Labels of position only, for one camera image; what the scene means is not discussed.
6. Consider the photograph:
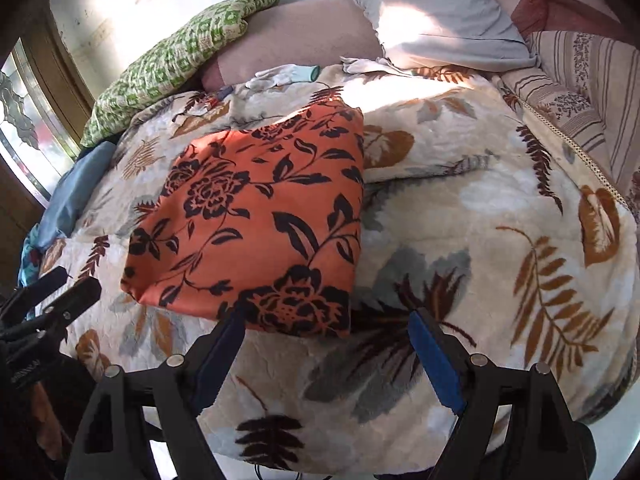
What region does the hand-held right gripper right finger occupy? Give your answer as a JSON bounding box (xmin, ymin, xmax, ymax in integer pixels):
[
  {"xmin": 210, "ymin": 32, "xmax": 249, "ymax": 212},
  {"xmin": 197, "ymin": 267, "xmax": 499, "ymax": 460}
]
[{"xmin": 407, "ymin": 307, "xmax": 598, "ymax": 480}]

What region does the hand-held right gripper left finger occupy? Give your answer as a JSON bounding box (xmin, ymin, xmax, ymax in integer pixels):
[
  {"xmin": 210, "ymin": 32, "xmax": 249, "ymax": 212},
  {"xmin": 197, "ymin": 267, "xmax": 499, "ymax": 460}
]
[{"xmin": 65, "ymin": 310, "xmax": 246, "ymax": 480}]

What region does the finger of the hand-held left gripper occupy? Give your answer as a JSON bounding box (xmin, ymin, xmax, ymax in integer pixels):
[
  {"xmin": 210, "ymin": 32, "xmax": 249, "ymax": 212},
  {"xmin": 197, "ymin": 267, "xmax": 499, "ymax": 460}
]
[
  {"xmin": 0, "ymin": 276, "xmax": 103, "ymax": 343},
  {"xmin": 0, "ymin": 266, "xmax": 69, "ymax": 323}
]

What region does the orange floral cloth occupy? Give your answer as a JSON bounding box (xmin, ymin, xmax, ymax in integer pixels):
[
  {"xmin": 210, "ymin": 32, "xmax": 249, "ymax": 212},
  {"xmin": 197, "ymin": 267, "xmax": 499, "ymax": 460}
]
[{"xmin": 120, "ymin": 100, "xmax": 366, "ymax": 338}]

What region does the colourful patterned cloth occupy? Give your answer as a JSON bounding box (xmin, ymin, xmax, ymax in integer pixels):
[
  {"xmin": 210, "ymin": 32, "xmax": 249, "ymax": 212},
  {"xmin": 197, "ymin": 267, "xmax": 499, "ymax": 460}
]
[{"xmin": 17, "ymin": 225, "xmax": 51, "ymax": 288}]

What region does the blue folded blanket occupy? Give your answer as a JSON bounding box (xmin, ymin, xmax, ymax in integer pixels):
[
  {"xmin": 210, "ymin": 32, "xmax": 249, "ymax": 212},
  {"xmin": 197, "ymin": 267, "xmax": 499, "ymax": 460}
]
[{"xmin": 37, "ymin": 140, "xmax": 118, "ymax": 253}]

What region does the leaf print blanket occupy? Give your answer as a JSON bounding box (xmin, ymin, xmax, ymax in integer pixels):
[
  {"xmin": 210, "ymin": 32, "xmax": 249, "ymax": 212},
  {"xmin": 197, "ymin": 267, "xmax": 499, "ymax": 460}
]
[{"xmin": 37, "ymin": 62, "xmax": 640, "ymax": 476}]

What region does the small red white packet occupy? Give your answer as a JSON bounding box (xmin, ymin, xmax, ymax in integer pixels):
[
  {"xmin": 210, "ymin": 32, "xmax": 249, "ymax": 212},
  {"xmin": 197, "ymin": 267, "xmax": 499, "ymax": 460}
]
[{"xmin": 197, "ymin": 85, "xmax": 236, "ymax": 113}]

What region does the green checkered pillow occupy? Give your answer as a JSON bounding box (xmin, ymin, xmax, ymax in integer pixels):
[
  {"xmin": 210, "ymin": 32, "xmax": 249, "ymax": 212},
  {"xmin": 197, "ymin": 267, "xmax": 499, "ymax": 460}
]
[{"xmin": 80, "ymin": 0, "xmax": 281, "ymax": 149}]

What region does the striped beige pillow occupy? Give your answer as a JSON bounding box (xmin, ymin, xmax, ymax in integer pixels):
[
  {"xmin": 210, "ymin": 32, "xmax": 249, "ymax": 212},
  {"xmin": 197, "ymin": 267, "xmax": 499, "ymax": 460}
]
[{"xmin": 492, "ymin": 30, "xmax": 640, "ymax": 206}]

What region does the grey pillow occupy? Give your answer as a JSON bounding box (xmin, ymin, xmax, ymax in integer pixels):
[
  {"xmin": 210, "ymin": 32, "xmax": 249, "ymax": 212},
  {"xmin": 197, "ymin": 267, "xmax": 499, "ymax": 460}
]
[{"xmin": 334, "ymin": 0, "xmax": 543, "ymax": 72}]

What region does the wooden window frame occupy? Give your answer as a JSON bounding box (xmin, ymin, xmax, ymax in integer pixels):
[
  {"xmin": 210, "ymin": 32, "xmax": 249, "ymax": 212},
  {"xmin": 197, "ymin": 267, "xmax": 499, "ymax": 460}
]
[{"xmin": 0, "ymin": 7, "xmax": 96, "ymax": 281}]

